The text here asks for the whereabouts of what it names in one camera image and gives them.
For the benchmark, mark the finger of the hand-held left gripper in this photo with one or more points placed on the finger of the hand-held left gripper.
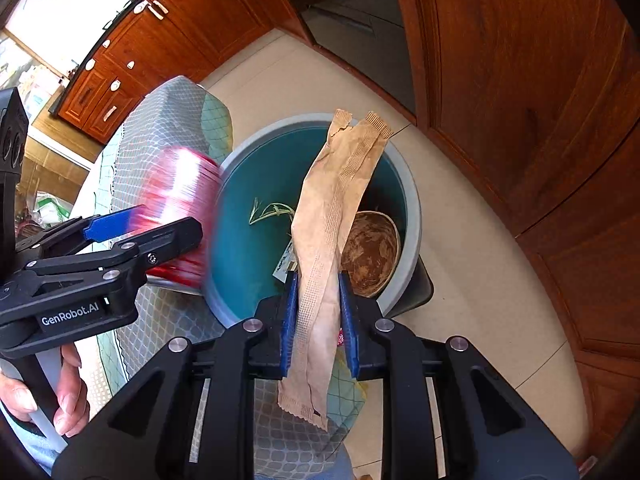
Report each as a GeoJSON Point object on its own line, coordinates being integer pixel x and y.
{"type": "Point", "coordinates": [112, 224]}
{"type": "Point", "coordinates": [165, 242]}

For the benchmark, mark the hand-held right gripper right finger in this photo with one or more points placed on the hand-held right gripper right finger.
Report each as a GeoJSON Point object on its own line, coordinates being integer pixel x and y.
{"type": "Point", "coordinates": [350, 340]}

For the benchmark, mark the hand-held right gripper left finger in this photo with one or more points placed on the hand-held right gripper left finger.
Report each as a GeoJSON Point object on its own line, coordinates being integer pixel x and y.
{"type": "Point", "coordinates": [290, 325]}

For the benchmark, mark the red soda can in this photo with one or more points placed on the red soda can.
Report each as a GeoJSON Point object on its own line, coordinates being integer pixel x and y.
{"type": "Point", "coordinates": [185, 190]}

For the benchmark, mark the teal plastic bin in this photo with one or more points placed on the teal plastic bin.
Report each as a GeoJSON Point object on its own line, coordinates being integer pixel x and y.
{"type": "Point", "coordinates": [240, 240]}

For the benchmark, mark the brown round bowl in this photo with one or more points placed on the brown round bowl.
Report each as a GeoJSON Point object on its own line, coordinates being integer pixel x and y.
{"type": "Point", "coordinates": [372, 255]}

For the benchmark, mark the brown paper wrapper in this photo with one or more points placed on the brown paper wrapper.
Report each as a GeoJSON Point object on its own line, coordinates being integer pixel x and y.
{"type": "Point", "coordinates": [325, 240]}

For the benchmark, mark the person's left hand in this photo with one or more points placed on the person's left hand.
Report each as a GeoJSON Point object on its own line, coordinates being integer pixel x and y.
{"type": "Point", "coordinates": [70, 405]}

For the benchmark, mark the green white plastic bag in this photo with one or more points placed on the green white plastic bag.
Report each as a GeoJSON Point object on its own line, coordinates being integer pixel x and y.
{"type": "Point", "coordinates": [50, 207]}

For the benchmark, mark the patterned grey teal tablecloth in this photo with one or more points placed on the patterned grey teal tablecloth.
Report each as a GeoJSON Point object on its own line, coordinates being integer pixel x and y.
{"type": "Point", "coordinates": [150, 125]}

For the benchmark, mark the person's blue fleece clothing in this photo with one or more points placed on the person's blue fleece clothing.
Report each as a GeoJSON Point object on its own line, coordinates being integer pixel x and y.
{"type": "Point", "coordinates": [335, 465]}

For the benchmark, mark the wooden cabinet with drawers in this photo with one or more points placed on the wooden cabinet with drawers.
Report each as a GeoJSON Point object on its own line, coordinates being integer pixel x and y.
{"type": "Point", "coordinates": [200, 20]}

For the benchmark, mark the built-in black oven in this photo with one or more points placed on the built-in black oven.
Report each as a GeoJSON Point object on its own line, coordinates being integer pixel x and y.
{"type": "Point", "coordinates": [350, 25]}

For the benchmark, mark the wooden cabinet door panel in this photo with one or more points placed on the wooden cabinet door panel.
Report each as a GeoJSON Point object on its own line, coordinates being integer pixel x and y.
{"type": "Point", "coordinates": [525, 85]}

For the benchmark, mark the glass door white frame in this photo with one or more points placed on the glass door white frame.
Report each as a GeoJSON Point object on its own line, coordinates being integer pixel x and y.
{"type": "Point", "coordinates": [30, 60]}

